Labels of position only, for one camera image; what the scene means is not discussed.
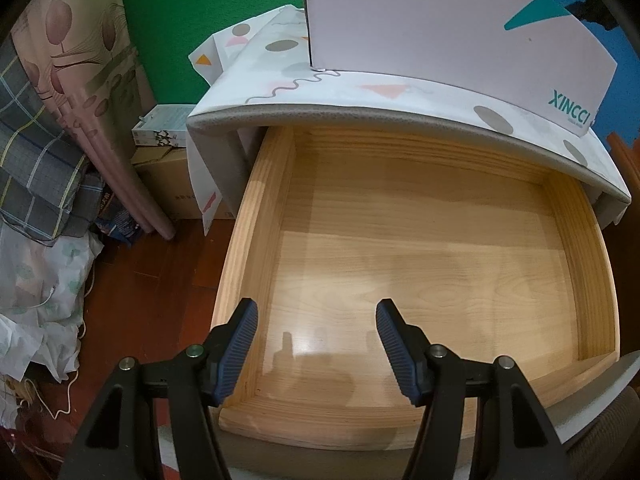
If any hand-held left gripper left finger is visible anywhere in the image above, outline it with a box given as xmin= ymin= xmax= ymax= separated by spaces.
xmin=57 ymin=297 xmax=260 ymax=480

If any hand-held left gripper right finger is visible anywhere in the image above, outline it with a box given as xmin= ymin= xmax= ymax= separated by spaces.
xmin=375 ymin=298 xmax=571 ymax=480

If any wooden drawer grey front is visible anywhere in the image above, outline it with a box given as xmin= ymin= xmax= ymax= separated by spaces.
xmin=155 ymin=125 xmax=640 ymax=480

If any blue packet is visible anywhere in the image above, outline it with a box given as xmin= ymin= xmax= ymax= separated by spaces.
xmin=95 ymin=187 xmax=138 ymax=246

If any brown cardboard box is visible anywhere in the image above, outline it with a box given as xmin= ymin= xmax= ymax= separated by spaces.
xmin=131 ymin=146 xmax=238 ymax=223

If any white leaf-print cloth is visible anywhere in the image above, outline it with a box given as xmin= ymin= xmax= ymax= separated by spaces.
xmin=0 ymin=232 xmax=106 ymax=431

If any white printed carton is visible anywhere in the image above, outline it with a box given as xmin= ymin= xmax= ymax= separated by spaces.
xmin=131 ymin=104 xmax=197 ymax=148

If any patterned white cover cloth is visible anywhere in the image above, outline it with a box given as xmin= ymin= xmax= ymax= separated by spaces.
xmin=187 ymin=4 xmax=632 ymax=236

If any grey plaid blanket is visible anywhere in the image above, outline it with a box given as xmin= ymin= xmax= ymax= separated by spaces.
xmin=0 ymin=42 xmax=108 ymax=246

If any white shoe box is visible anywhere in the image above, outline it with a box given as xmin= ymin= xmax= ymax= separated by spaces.
xmin=302 ymin=0 xmax=618 ymax=138

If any green foam mat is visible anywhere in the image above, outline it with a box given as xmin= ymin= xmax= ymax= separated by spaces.
xmin=117 ymin=0 xmax=308 ymax=126

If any white cable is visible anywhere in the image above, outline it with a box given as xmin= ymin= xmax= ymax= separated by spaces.
xmin=20 ymin=285 xmax=88 ymax=421

